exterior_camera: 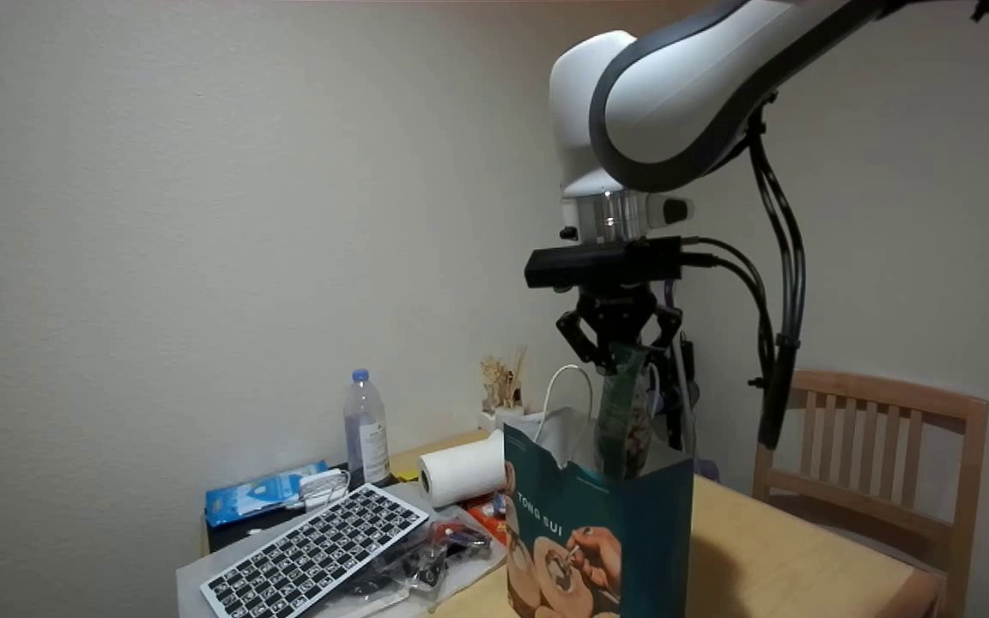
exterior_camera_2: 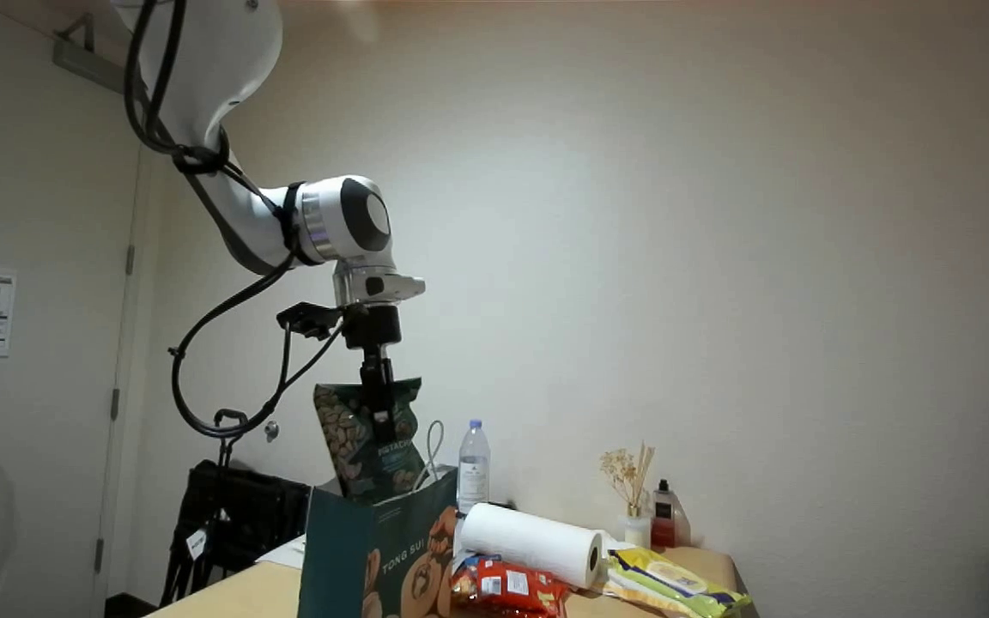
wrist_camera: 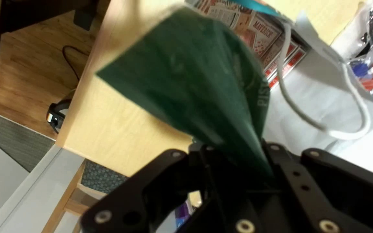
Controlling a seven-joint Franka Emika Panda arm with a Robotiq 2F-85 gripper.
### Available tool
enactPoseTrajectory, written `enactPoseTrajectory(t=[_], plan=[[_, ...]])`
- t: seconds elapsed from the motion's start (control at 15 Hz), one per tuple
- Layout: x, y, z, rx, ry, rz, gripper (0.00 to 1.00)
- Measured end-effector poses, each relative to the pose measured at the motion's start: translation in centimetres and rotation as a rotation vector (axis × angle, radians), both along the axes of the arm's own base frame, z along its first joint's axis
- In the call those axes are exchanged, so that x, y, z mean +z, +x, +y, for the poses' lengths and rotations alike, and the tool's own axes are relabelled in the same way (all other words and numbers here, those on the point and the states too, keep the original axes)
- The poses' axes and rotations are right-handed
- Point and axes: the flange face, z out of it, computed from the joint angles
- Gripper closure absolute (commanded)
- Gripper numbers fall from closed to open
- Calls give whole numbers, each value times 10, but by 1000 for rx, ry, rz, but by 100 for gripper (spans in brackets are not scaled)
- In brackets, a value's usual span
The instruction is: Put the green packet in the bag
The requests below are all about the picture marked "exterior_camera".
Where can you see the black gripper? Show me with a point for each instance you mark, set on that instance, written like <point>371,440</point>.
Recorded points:
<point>620,310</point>

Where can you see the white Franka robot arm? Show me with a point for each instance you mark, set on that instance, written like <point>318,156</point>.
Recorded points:
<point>688,89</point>

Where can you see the green paper gift bag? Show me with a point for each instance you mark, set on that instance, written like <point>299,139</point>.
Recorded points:
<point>632,552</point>

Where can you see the red snack packet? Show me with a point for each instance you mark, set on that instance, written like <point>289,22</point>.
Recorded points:
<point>491,517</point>

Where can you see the white paper towel roll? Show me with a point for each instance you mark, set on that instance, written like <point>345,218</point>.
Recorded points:
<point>463,469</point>

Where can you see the wooden chair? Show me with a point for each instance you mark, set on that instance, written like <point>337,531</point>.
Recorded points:
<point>861,388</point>

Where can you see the clear plastic water bottle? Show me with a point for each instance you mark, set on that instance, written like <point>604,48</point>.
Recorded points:
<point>366,440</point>

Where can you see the clear plastic wrapped items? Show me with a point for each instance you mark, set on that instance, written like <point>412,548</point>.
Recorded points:
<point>428,561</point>

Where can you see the blue tissue box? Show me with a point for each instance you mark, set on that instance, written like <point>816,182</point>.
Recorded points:
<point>256,498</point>

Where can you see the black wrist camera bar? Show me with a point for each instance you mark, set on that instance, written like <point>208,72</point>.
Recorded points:
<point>599,263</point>

